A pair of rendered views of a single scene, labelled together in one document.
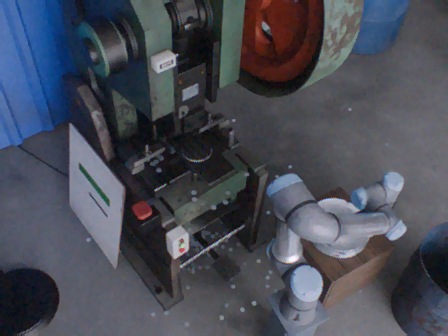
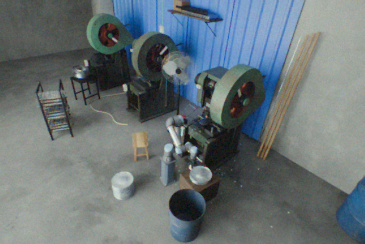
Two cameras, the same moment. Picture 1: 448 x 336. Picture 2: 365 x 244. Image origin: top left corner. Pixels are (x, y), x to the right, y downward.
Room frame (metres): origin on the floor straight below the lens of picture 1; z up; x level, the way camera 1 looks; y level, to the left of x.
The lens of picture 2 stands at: (0.91, -2.57, 2.66)
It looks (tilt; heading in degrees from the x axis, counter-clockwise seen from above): 35 degrees down; 87
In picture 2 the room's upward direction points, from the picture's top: 4 degrees clockwise
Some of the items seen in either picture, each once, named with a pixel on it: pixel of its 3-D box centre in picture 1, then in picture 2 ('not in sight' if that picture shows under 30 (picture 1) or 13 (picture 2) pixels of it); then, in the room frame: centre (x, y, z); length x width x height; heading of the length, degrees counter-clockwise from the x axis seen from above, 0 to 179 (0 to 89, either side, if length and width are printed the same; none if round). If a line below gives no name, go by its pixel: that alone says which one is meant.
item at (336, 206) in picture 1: (338, 224); (201, 173); (1.32, -0.55, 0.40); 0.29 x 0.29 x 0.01
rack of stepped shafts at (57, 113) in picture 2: not in sight; (55, 110); (-1.13, 0.72, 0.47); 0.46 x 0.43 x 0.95; 21
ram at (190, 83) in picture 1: (183, 91); (210, 106); (1.43, 0.17, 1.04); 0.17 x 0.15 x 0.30; 41
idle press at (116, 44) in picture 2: not in sight; (114, 48); (-0.62, 3.03, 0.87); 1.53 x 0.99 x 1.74; 44
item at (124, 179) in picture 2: not in sight; (122, 179); (0.26, -0.55, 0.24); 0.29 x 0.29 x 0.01
